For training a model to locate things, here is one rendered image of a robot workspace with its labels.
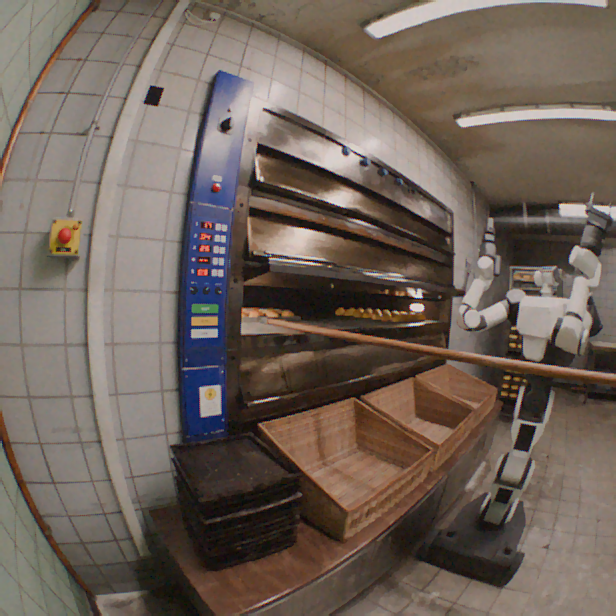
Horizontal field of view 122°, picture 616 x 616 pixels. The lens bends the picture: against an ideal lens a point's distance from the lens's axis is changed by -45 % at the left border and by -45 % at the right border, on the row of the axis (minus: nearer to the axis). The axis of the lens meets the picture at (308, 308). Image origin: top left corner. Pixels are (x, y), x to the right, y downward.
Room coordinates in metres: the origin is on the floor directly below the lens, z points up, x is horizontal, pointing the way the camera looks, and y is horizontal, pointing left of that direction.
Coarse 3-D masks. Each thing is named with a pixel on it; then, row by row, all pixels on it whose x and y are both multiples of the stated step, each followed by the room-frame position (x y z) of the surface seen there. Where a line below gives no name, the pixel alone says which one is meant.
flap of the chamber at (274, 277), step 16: (256, 272) 0.96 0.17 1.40; (272, 272) 0.92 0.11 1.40; (288, 272) 0.95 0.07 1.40; (304, 272) 1.00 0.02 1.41; (320, 272) 1.05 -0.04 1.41; (336, 272) 1.11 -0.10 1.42; (304, 288) 1.25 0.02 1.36; (320, 288) 1.29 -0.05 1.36; (336, 288) 1.32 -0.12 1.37; (352, 288) 1.35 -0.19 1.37; (368, 288) 1.39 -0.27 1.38; (384, 288) 1.43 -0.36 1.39; (400, 288) 1.47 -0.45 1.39; (416, 288) 1.52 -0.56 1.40; (432, 288) 1.66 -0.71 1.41
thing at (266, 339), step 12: (408, 324) 1.87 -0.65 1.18; (420, 324) 1.91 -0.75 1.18; (432, 324) 2.01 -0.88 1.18; (444, 324) 2.17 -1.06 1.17; (252, 336) 1.05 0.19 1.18; (264, 336) 1.08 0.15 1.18; (276, 336) 1.11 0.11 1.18; (288, 336) 1.15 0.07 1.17; (300, 336) 1.19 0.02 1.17; (312, 336) 1.24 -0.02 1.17; (324, 336) 1.28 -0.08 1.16; (372, 336) 1.52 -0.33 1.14
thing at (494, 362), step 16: (272, 320) 1.42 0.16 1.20; (336, 336) 1.13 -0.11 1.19; (352, 336) 1.07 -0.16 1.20; (368, 336) 1.03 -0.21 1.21; (416, 352) 0.88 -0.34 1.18; (432, 352) 0.83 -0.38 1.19; (448, 352) 0.80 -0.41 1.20; (464, 352) 0.77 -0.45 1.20; (512, 368) 0.64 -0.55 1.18; (528, 368) 0.61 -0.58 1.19; (544, 368) 0.57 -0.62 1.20; (560, 368) 0.54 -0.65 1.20; (608, 384) 0.42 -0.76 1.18
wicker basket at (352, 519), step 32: (288, 416) 1.13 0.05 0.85; (320, 416) 1.24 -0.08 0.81; (352, 416) 1.36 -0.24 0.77; (288, 448) 1.08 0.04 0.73; (352, 448) 1.31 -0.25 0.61; (384, 448) 1.23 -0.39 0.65; (416, 448) 1.11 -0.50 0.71; (320, 480) 1.06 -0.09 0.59; (352, 480) 1.06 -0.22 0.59; (384, 480) 1.05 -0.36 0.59; (416, 480) 0.98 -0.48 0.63; (320, 512) 0.77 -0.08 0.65; (352, 512) 0.70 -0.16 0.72; (384, 512) 0.83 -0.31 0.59
